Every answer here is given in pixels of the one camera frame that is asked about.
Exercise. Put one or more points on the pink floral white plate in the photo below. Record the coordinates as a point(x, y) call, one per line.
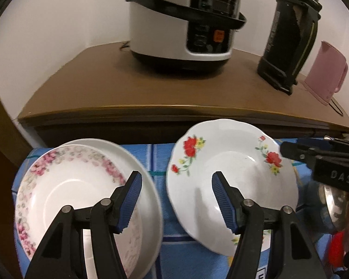
point(61, 186)

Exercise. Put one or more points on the plain white plate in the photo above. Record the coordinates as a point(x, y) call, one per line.
point(151, 209)

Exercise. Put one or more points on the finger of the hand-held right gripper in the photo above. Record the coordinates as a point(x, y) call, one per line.
point(299, 151)

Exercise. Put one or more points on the brown wooden cabinet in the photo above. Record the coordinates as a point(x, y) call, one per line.
point(163, 93)

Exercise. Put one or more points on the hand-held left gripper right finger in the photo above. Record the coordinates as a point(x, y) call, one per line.
point(222, 200)

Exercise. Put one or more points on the pink electric kettle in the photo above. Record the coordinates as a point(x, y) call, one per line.
point(325, 72)

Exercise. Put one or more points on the blue checked cloth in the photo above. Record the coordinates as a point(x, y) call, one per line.
point(160, 162)

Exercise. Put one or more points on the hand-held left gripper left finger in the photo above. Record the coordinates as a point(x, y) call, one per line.
point(132, 197)

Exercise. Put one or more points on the black thermos flask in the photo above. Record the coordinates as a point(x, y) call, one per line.
point(282, 43)

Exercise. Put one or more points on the white rice cooker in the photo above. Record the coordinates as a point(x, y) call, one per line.
point(163, 29)

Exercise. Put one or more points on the red rose white plate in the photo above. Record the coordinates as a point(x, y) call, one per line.
point(235, 162)

